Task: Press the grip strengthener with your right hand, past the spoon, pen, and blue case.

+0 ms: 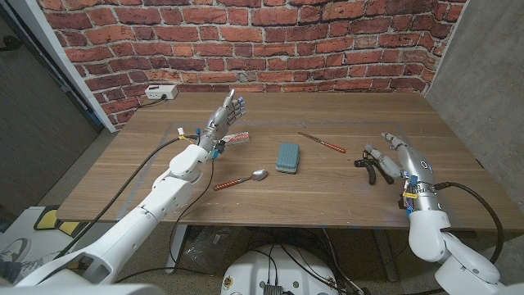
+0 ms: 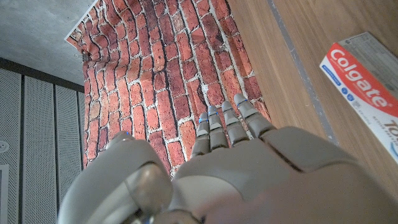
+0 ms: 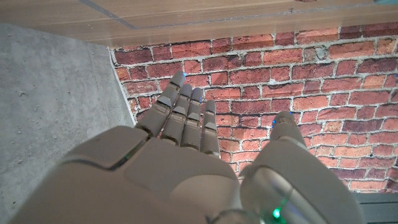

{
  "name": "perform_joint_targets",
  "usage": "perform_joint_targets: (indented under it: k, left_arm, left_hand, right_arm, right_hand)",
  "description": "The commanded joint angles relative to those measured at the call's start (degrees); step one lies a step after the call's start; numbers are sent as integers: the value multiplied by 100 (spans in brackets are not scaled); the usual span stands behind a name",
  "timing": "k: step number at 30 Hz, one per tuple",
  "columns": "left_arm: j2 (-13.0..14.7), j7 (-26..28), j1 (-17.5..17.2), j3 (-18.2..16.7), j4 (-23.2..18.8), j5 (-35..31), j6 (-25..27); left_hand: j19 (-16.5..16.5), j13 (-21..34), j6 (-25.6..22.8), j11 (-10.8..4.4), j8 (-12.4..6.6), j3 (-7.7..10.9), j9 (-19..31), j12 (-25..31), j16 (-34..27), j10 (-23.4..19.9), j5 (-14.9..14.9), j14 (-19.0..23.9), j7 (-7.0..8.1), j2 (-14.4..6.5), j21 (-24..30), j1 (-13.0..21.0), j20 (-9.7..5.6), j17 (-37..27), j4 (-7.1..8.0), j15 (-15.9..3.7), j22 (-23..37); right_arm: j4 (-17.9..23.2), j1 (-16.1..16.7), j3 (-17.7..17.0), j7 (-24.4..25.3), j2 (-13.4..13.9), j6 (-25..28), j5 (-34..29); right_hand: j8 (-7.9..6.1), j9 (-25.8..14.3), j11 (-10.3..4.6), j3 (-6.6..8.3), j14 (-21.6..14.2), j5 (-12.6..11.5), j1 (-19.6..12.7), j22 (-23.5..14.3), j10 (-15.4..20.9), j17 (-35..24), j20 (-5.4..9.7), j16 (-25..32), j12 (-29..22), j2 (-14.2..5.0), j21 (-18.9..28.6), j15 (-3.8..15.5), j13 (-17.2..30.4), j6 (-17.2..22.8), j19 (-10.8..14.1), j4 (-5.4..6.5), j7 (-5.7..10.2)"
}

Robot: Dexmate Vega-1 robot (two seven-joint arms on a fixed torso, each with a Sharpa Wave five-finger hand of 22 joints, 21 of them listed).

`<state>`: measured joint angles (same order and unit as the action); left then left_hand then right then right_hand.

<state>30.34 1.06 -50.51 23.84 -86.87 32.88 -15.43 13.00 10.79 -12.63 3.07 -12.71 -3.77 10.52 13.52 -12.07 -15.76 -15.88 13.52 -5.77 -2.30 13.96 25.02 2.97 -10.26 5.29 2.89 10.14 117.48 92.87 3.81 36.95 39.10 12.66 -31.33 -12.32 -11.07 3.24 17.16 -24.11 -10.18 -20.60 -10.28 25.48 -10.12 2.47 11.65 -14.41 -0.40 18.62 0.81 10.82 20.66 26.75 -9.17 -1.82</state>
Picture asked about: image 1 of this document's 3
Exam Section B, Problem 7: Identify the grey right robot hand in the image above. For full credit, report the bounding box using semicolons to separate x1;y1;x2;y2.
364;131;437;193

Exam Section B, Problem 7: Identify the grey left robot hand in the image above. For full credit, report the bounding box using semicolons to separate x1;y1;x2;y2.
197;88;246;155

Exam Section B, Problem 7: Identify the black grip strengthener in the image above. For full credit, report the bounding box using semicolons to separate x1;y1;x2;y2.
354;150;395;186

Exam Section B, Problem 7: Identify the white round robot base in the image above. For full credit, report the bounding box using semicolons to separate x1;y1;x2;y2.
220;244;340;295

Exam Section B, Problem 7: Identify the white power strip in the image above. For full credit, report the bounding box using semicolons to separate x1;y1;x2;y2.
144;84;179;100

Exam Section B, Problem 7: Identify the teal sponge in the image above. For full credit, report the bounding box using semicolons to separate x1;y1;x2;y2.
274;142;300;175

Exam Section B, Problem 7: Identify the red brick printed backdrop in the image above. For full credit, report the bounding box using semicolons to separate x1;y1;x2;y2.
36;0;470;130

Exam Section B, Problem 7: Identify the grey table leg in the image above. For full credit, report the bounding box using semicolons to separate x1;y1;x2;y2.
372;229;399;283

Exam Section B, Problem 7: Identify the clear plastic bag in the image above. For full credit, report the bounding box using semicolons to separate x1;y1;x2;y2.
179;225;246;276

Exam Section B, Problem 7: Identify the white table leg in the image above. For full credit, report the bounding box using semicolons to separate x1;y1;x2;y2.
165;224;189;274

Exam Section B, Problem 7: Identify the grey white sneaker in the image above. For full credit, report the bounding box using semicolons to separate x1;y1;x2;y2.
0;237;32;263

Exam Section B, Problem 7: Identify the person's leg in jeans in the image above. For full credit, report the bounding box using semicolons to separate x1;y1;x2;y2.
0;260;22;284

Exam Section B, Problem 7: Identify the spoon with red handle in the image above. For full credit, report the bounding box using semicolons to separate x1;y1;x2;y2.
212;168;269;192

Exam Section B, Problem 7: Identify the black power strip cord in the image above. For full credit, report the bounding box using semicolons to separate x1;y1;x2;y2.
138;94;167;108

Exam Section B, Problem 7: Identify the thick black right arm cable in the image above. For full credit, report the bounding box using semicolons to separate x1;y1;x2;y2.
433;181;504;266

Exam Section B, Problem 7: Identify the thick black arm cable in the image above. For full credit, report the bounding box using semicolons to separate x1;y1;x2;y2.
433;181;504;266
55;134;200;260

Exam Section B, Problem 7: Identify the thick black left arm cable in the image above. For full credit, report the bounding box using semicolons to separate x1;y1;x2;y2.
55;134;200;260

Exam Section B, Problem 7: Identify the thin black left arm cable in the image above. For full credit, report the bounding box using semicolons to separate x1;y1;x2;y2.
114;157;219;284

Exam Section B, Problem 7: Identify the white door frame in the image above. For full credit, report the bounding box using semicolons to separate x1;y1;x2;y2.
6;0;118;134

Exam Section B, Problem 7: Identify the black wall hook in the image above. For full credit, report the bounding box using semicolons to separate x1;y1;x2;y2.
0;35;24;52

